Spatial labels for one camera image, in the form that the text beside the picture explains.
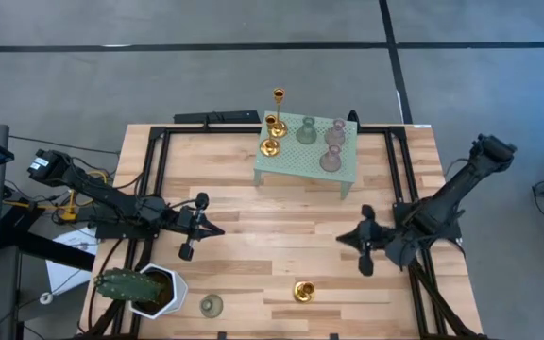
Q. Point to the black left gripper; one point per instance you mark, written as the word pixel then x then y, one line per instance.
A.
pixel 192 224

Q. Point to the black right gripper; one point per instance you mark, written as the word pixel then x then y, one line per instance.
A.
pixel 371 236

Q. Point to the pink glass candle holder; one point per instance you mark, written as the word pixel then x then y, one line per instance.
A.
pixel 331 161
pixel 335 136

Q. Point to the medium gold candlestick holder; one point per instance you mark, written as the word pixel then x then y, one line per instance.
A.
pixel 270 148

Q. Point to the green glass candle holder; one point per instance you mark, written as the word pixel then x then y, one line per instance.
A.
pixel 211 306
pixel 306 136

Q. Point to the tall gold candlestick holder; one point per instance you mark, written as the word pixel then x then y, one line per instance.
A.
pixel 278 128

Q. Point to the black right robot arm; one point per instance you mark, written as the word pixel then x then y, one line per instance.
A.
pixel 451 193

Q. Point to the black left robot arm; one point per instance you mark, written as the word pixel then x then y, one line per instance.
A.
pixel 111 200

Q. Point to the white hexagonal plant pot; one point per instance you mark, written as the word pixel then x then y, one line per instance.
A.
pixel 178 289

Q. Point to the short gold candlestick holder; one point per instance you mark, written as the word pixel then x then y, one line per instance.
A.
pixel 302 294

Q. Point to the green perforated metal shelf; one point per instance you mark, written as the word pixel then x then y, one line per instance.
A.
pixel 300 160

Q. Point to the green cactus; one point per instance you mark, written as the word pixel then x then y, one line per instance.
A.
pixel 125 285

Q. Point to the small black clip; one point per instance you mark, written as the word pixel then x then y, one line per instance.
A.
pixel 222 336
pixel 334 336

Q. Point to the black power strip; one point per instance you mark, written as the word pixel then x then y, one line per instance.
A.
pixel 215 117

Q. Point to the white paper sheet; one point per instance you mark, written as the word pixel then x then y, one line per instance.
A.
pixel 64 276

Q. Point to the black table support bar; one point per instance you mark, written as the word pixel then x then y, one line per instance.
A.
pixel 55 250

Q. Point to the white tape roll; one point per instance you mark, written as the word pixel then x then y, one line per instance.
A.
pixel 45 298

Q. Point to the small black bracket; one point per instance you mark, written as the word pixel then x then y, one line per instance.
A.
pixel 353 116

